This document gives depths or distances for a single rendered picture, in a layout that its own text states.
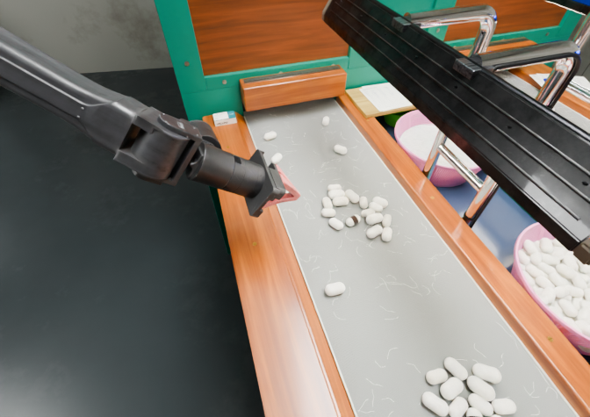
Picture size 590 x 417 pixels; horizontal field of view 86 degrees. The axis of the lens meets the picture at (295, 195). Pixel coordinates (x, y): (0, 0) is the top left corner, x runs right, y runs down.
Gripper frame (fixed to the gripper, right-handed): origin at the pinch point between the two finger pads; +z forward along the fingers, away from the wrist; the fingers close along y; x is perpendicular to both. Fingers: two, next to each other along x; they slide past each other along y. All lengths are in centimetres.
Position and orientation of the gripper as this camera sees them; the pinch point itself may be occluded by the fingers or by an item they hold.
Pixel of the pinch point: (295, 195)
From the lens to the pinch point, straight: 57.1
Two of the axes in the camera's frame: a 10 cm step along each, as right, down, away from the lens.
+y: -3.1, -7.1, 6.4
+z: 7.3, 2.6, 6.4
